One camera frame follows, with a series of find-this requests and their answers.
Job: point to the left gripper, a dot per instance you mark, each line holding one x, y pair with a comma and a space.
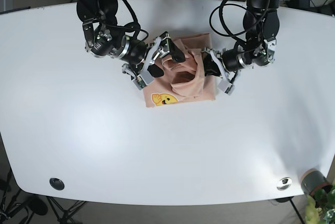
226, 66

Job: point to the grey plant pot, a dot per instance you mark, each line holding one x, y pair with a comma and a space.
313, 180

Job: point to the silver table grommet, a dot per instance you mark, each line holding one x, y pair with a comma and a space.
284, 183

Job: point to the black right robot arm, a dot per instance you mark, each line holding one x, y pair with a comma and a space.
111, 28

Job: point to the peach T-shirt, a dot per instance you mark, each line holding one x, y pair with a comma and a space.
182, 82

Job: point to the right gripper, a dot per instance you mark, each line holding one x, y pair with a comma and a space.
133, 52

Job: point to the green potted plant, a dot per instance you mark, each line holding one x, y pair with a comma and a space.
320, 206

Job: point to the black table grommet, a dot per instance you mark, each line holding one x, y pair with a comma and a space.
56, 184

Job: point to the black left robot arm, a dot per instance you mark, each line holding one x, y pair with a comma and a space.
255, 44

